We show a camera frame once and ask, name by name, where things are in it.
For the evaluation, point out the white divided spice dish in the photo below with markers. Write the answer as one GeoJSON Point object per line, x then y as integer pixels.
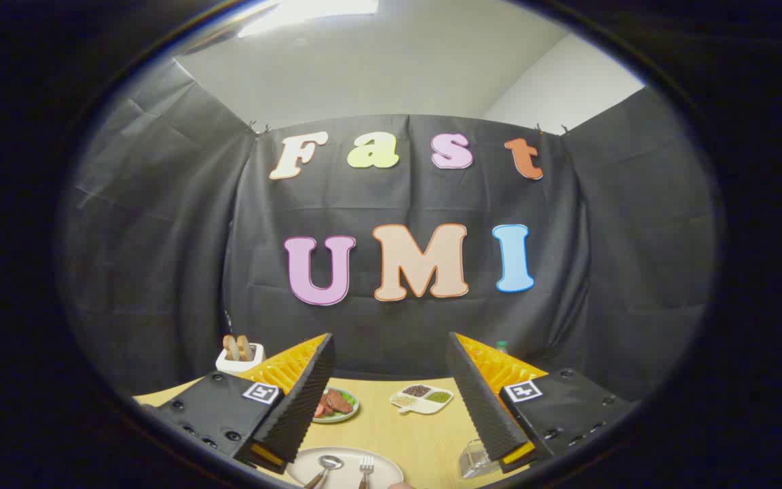
{"type": "Point", "coordinates": [422, 398]}

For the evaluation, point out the white square utensil holder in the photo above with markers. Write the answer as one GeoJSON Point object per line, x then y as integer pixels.
{"type": "Point", "coordinates": [231, 365]}

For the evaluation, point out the metal spoon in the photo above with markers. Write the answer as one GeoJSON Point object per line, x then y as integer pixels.
{"type": "Point", "coordinates": [323, 467]}

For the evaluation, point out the black backdrop cloth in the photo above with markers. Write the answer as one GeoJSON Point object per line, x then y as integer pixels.
{"type": "Point", "coordinates": [404, 204]}

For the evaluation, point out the metal fork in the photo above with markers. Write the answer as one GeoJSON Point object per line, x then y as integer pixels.
{"type": "Point", "coordinates": [365, 470]}

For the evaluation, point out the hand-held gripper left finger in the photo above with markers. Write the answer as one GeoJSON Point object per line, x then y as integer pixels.
{"type": "Point", "coordinates": [299, 407]}

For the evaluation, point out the large white plate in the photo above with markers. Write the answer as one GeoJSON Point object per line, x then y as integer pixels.
{"type": "Point", "coordinates": [343, 472]}

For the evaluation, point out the small plate of sliced meat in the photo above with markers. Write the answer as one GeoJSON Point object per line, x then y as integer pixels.
{"type": "Point", "coordinates": [334, 404]}

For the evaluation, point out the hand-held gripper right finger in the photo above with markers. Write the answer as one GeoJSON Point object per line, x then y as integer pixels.
{"type": "Point", "coordinates": [482, 407]}

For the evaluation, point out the clear glass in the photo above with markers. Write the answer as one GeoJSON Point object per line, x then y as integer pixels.
{"type": "Point", "coordinates": [476, 462]}

